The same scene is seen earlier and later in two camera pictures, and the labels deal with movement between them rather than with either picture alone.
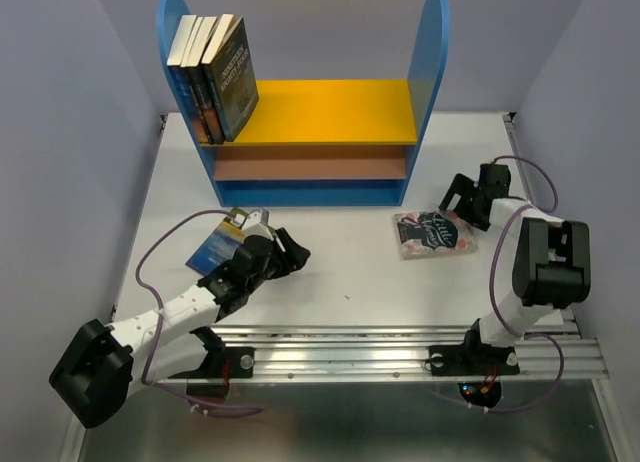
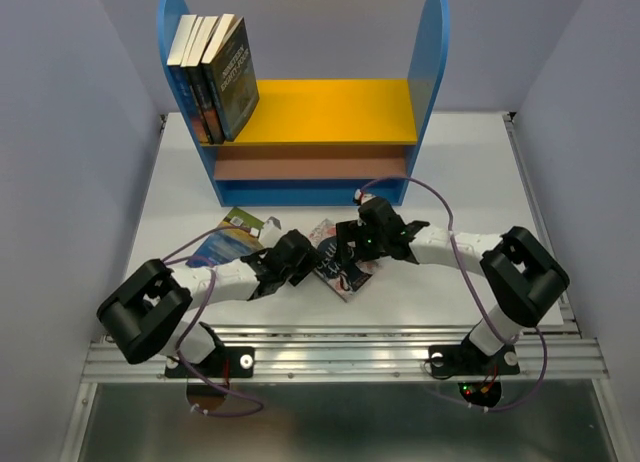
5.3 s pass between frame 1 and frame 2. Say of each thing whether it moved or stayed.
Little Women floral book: moved
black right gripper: moved
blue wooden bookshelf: stayed
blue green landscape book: stayed
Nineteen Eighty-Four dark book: stayed
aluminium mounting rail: stayed
